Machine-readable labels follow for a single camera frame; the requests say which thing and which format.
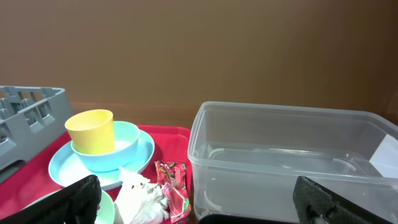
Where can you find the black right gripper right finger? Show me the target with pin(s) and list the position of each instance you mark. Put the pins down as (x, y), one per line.
(315, 203)

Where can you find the red plastic tray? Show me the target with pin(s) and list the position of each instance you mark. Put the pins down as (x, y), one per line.
(32, 181)

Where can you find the clear plastic bin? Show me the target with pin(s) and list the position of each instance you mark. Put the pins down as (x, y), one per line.
(246, 158)

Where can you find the crumpled white tissue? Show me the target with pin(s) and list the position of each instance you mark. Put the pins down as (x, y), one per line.
(139, 201)

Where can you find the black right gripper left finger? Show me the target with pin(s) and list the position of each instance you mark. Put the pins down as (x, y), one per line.
(89, 181)

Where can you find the light blue plate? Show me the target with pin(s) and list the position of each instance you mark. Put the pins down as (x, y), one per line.
(65, 167)

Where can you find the red snack wrapper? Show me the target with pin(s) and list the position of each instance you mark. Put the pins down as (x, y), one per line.
(171, 177)

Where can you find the green bowl with rice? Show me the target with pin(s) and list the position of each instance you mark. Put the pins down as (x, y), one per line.
(105, 208)

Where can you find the yellow plastic cup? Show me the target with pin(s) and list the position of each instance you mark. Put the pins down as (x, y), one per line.
(92, 132)

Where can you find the light blue bowl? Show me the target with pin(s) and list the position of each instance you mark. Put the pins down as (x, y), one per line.
(126, 142)

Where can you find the black tray bin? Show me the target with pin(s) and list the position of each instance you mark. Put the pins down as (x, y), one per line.
(229, 219)

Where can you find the grey dishwasher rack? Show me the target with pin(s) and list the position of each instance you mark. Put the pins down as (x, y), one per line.
(31, 119)

